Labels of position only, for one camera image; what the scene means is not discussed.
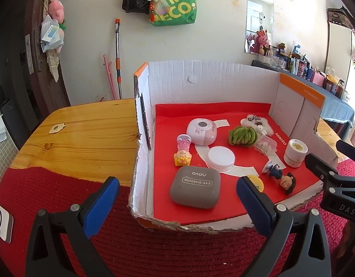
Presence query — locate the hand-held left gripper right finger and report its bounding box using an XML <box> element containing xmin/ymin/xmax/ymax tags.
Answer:
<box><xmin>236</xmin><ymin>176</ymin><xmax>332</xmax><ymax>277</ymax></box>

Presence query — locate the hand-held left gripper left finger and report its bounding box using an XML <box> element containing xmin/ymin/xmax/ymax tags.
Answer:
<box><xmin>24</xmin><ymin>177</ymin><xmax>120</xmax><ymax>277</ymax></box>

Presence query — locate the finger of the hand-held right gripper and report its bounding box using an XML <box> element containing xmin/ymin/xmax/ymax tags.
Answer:
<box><xmin>304</xmin><ymin>153</ymin><xmax>340</xmax><ymax>191</ymax></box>
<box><xmin>336</xmin><ymin>140</ymin><xmax>355</xmax><ymax>162</ymax></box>

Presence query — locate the yellow round tin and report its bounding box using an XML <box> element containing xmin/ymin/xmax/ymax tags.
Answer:
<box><xmin>247</xmin><ymin>175</ymin><xmax>265</xmax><ymax>192</ymax></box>

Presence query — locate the small white cup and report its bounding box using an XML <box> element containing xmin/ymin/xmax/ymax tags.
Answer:
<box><xmin>283</xmin><ymin>138</ymin><xmax>308</xmax><ymax>168</ymax></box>

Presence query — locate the brown-haired doll figurine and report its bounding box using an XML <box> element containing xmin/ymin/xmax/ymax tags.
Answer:
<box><xmin>262</xmin><ymin>162</ymin><xmax>296</xmax><ymax>195</ymax></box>

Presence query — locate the small clear plastic box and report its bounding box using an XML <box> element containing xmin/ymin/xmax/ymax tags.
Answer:
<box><xmin>254</xmin><ymin>137</ymin><xmax>277</xmax><ymax>156</ymax></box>

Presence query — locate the white round jar lid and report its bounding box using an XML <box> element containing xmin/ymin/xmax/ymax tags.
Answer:
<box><xmin>207</xmin><ymin>146</ymin><xmax>236</xmax><ymax>171</ymax></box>

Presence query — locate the grey eyeshadow case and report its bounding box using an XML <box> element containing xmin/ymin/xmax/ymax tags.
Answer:
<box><xmin>169</xmin><ymin>166</ymin><xmax>221</xmax><ymax>209</ymax></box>

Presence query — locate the white fluffy plush toy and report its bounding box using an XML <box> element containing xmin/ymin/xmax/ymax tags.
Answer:
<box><xmin>241</xmin><ymin>114</ymin><xmax>274</xmax><ymax>137</ymax></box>

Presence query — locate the green knitted plush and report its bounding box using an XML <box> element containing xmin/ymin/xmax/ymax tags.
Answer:
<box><xmin>228</xmin><ymin>125</ymin><xmax>258</xmax><ymax>148</ymax></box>

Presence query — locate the pink round case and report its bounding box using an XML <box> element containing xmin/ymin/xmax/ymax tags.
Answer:
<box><xmin>186</xmin><ymin>118</ymin><xmax>219</xmax><ymax>146</ymax></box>

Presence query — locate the lilac pig figurine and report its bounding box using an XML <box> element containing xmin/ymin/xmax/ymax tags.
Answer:
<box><xmin>177</xmin><ymin>134</ymin><xmax>192</xmax><ymax>152</ymax></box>

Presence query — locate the orange cardboard box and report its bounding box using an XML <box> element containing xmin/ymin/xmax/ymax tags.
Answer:
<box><xmin>128</xmin><ymin>61</ymin><xmax>340</xmax><ymax>233</ymax></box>

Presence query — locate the side table with blue cloth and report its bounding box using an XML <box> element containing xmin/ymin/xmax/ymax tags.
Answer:
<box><xmin>251</xmin><ymin>60</ymin><xmax>355</xmax><ymax>129</ymax></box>

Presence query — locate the red knitted cloth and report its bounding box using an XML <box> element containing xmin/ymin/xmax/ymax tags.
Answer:
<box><xmin>0</xmin><ymin>156</ymin><xmax>355</xmax><ymax>277</ymax></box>

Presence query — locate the row of bottles and cups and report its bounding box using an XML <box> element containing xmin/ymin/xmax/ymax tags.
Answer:
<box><xmin>262</xmin><ymin>43</ymin><xmax>351</xmax><ymax>101</ymax></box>

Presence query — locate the white wardrobe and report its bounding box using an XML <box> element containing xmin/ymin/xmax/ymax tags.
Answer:
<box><xmin>325</xmin><ymin>9</ymin><xmax>355</xmax><ymax>148</ymax></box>

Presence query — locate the brown wooden door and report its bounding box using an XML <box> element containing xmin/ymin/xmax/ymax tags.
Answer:
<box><xmin>23</xmin><ymin>0</ymin><xmax>71</xmax><ymax>116</ymax></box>

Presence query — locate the pink plastic hanger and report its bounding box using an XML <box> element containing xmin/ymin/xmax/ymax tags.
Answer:
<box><xmin>102</xmin><ymin>53</ymin><xmax>118</xmax><ymax>100</ymax></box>

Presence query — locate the dark patterned bag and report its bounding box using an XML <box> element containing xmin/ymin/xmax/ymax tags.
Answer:
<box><xmin>327</xmin><ymin>6</ymin><xmax>355</xmax><ymax>31</ymax></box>

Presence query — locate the pink bunny plush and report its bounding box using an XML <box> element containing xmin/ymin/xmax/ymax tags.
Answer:
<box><xmin>250</xmin><ymin>29</ymin><xmax>269</xmax><ymax>55</ymax></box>

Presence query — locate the beige cloth bag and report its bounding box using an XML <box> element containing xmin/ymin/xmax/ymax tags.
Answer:
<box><xmin>47</xmin><ymin>48</ymin><xmax>63</xmax><ymax>83</ymax></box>

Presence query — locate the clear plastic bag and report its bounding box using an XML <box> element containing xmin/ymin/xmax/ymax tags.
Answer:
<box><xmin>40</xmin><ymin>16</ymin><xmax>64</xmax><ymax>53</ymax></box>

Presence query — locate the pink plush toy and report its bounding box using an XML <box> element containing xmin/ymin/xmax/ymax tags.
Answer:
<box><xmin>48</xmin><ymin>0</ymin><xmax>65</xmax><ymax>24</ymax></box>

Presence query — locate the green tote bag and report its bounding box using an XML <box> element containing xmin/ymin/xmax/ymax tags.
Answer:
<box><xmin>150</xmin><ymin>0</ymin><xmax>198</xmax><ymax>27</ymax></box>

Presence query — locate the white wireless charger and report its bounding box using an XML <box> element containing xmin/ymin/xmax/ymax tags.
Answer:
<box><xmin>0</xmin><ymin>203</ymin><xmax>14</xmax><ymax>243</ymax></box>

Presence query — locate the silver and orange mop handle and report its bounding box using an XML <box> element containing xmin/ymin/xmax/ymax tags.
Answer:
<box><xmin>114</xmin><ymin>19</ymin><xmax>124</xmax><ymax>100</ymax></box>

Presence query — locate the wall mirror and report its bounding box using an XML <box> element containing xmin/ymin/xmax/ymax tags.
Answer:
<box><xmin>244</xmin><ymin>0</ymin><xmax>274</xmax><ymax>55</ymax></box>

